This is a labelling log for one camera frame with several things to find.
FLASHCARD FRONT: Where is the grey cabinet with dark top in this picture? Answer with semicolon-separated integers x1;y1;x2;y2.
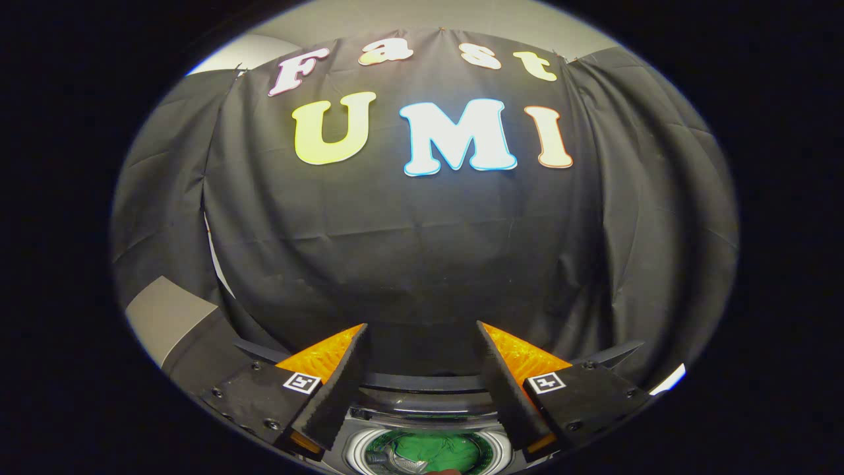
125;276;264;396

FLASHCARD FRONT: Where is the white board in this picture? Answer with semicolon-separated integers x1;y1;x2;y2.
649;363;686;396

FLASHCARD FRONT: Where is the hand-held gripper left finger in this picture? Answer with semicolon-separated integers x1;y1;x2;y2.
201;323;369;454

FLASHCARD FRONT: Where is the green polo shirt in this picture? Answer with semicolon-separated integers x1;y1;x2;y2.
366;432;485;474

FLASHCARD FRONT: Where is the black backdrop cloth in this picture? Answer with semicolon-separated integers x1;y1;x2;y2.
111;28;739;396

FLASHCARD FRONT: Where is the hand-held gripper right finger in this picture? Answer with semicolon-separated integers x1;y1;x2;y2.
476;321;653;461

